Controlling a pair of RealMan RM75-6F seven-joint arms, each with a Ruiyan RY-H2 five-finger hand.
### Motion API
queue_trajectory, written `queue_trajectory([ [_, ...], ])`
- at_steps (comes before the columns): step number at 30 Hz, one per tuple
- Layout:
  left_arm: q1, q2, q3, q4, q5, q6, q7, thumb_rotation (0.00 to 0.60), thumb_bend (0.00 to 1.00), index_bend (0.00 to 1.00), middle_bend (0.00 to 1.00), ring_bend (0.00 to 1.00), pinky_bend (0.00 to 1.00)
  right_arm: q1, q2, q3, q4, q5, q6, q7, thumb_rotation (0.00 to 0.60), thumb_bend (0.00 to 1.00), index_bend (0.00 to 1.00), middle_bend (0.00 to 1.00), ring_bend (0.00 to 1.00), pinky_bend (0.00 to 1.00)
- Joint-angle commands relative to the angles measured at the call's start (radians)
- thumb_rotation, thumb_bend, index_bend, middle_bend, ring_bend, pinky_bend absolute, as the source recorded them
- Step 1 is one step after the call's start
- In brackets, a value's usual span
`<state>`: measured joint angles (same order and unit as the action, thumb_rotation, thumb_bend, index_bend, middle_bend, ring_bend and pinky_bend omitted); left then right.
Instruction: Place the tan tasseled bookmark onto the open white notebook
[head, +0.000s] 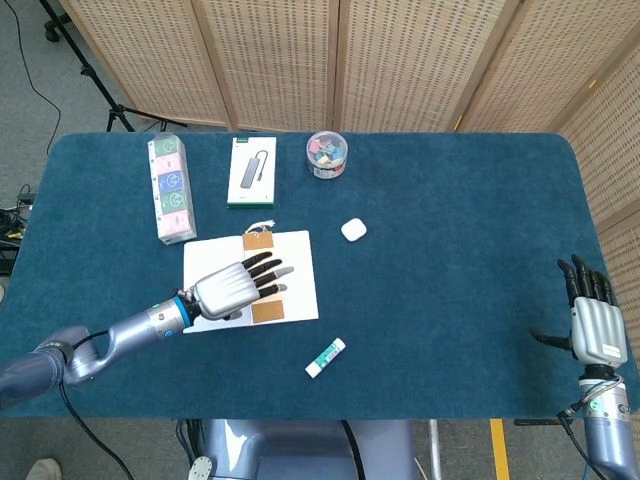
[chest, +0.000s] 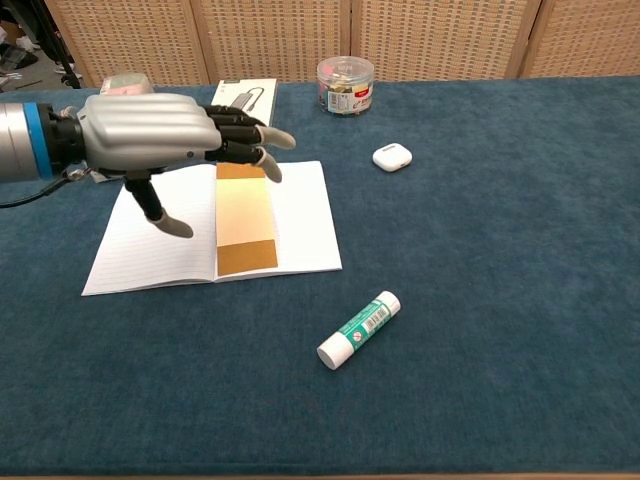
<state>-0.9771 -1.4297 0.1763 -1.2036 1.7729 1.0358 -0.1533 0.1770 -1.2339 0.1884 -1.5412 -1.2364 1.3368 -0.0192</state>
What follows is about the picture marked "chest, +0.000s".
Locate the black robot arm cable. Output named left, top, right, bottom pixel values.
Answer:
left=0, top=172, right=74, bottom=209

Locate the open lined white notebook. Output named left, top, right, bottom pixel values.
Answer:
left=81, top=160, right=344, bottom=297

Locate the white green glue stick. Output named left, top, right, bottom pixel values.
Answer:
left=316, top=290, right=402, bottom=372

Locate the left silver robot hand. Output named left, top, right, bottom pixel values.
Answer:
left=74, top=93, right=297, bottom=240

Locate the teal tablecloth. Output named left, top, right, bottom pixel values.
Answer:
left=0, top=74, right=640, bottom=477

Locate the wicker folding screen panel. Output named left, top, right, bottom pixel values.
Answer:
left=519, top=0, right=640, bottom=80
left=43, top=0, right=210, bottom=89
left=189, top=0, right=354, bottom=85
left=348, top=0, right=542, bottom=82

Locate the white green USB hub box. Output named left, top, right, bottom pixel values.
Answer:
left=209, top=78, right=279, bottom=129

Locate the black tripod stand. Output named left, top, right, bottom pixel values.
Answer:
left=39, top=0, right=84, bottom=90

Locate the brown and cream paper bookmark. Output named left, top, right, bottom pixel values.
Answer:
left=214, top=161, right=280, bottom=278

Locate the clear jar of binder clips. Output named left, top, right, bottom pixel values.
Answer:
left=316, top=55, right=376, bottom=119

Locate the wrapped pack of tissue packets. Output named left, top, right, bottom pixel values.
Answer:
left=89, top=72, right=154, bottom=184

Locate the white earbuds case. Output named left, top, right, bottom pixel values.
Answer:
left=372, top=143, right=414, bottom=174

